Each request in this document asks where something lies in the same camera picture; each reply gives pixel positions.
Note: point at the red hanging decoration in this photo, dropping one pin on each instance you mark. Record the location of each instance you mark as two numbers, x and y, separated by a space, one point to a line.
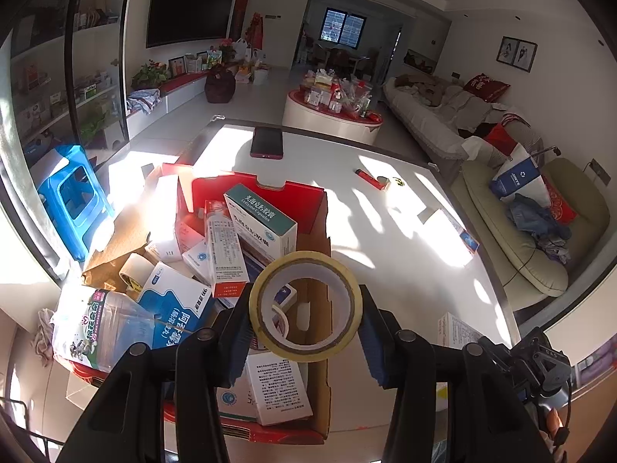
256 31

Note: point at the red phone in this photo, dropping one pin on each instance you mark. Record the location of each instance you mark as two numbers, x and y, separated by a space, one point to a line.
266 142

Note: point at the dining table with chairs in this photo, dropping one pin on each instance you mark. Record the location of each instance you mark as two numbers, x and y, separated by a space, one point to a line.
347 55

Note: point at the red cushion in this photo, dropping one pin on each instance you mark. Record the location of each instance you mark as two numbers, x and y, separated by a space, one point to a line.
487 88

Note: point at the green potted plant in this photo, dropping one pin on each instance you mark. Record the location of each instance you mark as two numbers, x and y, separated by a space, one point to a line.
149 75

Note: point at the beige lounge sofa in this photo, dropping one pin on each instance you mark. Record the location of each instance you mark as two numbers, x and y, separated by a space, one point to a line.
511 260

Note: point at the round white coffee table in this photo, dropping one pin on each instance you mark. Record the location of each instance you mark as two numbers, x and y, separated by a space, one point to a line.
328 123

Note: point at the red and white medicine box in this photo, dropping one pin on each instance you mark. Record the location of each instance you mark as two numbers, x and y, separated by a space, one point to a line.
226 255

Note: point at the blue medicine box rubber band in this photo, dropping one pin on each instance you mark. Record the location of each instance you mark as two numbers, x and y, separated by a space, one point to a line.
176 308

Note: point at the clear printed plastic bag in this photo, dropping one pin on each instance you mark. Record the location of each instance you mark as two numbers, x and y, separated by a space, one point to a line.
101 333

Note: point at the framed wall pictures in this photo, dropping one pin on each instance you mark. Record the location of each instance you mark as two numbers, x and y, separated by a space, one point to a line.
516 53

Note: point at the blue clothes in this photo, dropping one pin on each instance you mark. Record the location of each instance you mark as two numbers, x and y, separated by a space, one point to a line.
537 222

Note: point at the white medicine box blue corner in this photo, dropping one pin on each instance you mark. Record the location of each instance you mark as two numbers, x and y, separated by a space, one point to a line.
453 231

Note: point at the red cardboard box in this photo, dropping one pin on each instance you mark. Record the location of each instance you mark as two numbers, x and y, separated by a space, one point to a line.
315 212

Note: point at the white medicine box black text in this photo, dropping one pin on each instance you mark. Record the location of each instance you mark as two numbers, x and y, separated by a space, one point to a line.
282 390

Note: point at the red lighter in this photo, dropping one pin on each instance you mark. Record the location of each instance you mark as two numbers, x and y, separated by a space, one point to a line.
370 178

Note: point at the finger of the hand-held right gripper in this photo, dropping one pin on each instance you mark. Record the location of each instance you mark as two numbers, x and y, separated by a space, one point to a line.
506 359
549 361

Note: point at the wall television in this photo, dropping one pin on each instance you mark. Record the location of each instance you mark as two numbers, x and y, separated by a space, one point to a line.
193 0

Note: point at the white cloth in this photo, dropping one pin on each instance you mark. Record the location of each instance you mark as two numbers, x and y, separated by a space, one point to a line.
43 337

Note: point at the blue plastic stool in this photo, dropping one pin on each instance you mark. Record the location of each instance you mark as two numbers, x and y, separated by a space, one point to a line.
72 197

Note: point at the person's right hand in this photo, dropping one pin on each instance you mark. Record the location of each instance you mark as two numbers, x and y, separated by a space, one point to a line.
555 427

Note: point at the small white medicine box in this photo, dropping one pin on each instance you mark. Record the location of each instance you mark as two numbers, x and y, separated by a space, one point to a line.
458 330

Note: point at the glass display cabinet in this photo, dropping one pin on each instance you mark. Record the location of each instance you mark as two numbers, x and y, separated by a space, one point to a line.
48 82

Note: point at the low television bench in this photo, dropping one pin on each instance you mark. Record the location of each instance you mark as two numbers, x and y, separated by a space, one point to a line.
183 91

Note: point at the striped cloth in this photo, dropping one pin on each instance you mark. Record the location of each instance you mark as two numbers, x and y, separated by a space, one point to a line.
143 100

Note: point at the white box blue round logo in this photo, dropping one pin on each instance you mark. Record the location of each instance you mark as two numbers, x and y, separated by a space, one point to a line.
236 402

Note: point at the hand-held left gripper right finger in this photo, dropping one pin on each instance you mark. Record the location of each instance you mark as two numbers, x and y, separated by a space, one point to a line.
376 352

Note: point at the teal and white medicine box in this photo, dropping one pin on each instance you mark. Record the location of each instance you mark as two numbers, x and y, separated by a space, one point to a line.
262 222

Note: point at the window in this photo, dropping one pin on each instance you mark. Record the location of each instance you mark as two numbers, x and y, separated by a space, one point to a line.
343 28

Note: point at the row of gift boxes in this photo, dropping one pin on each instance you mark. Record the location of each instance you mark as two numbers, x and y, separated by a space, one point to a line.
202 60

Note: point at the red printed bag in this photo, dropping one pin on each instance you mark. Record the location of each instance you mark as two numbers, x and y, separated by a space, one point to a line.
559 202

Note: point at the white plastic bag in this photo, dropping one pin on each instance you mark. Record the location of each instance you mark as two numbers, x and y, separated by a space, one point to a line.
242 50

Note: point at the dark round bag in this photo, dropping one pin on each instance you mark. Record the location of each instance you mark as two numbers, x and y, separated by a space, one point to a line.
220 86

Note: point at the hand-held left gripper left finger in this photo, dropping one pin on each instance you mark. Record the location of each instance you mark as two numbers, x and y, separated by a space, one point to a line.
238 357

